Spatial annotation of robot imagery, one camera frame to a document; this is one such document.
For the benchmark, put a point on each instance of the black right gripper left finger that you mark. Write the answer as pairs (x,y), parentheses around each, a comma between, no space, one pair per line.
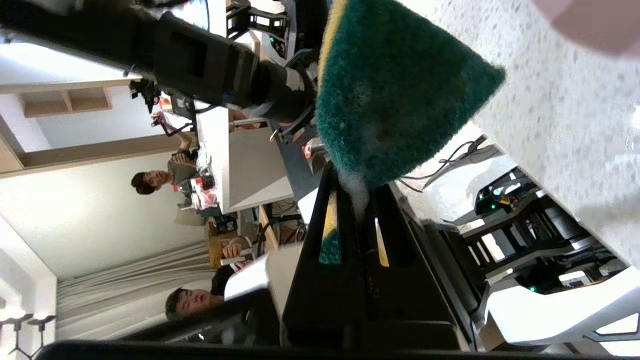
(320,295)

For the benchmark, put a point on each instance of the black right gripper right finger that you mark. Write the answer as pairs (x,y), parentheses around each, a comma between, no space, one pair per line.
(405,290)

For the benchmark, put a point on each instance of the green and yellow sponge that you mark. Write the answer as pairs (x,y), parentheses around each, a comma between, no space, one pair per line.
(400,85)

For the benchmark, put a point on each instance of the pink plastic bowl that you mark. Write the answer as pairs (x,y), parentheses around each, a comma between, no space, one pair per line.
(595,25)

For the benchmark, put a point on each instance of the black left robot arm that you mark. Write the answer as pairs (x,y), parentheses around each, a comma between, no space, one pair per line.
(175,50)

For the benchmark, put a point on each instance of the white robot base shell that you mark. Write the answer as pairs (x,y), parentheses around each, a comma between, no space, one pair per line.
(560,310)

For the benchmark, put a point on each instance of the person in black shirt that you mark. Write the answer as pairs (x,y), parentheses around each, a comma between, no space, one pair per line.
(200,300)

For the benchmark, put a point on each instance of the white work table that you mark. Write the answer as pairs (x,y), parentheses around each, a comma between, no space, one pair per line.
(250,170)

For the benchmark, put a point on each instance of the person in grey shirt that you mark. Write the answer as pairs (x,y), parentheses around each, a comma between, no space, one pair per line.
(175,172)

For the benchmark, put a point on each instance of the grey curtain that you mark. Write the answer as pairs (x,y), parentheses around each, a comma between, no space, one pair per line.
(125,290)

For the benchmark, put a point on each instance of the black tripod light stand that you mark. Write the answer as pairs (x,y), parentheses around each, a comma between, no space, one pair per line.
(25,330)

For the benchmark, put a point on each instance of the wooden wall shelf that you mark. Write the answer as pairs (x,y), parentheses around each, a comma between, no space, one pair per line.
(67,102)

